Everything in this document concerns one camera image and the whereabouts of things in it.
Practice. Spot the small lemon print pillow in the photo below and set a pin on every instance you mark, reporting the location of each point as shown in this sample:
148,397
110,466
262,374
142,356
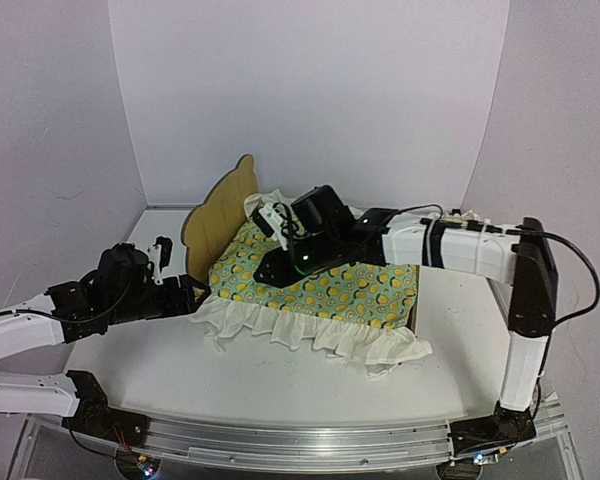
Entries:
456,215

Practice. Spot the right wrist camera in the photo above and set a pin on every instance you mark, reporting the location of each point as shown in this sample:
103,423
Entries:
275,221

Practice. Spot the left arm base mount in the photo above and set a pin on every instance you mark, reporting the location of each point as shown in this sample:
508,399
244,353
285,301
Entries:
94,416

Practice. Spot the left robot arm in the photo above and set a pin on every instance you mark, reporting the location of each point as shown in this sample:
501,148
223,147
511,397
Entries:
126,286

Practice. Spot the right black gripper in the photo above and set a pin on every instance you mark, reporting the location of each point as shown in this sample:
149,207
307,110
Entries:
290,259

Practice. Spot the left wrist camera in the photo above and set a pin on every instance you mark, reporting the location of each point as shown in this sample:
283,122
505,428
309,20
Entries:
159,255

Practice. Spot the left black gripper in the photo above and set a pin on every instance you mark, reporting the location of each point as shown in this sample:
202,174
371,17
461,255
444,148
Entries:
181,291

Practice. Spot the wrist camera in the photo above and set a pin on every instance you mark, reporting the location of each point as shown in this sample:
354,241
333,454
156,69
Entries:
159,255
275,221

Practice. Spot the wooden pet bed frame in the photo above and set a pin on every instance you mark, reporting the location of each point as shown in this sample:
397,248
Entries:
224,248

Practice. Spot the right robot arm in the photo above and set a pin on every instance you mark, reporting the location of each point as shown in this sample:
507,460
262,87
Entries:
318,232

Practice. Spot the lemon print ruffled mattress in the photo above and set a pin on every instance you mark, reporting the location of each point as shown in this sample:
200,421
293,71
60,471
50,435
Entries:
379,350

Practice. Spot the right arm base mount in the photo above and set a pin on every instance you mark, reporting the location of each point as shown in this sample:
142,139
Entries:
504,428

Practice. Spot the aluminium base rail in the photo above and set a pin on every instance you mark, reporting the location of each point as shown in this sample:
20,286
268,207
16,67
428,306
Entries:
176,443

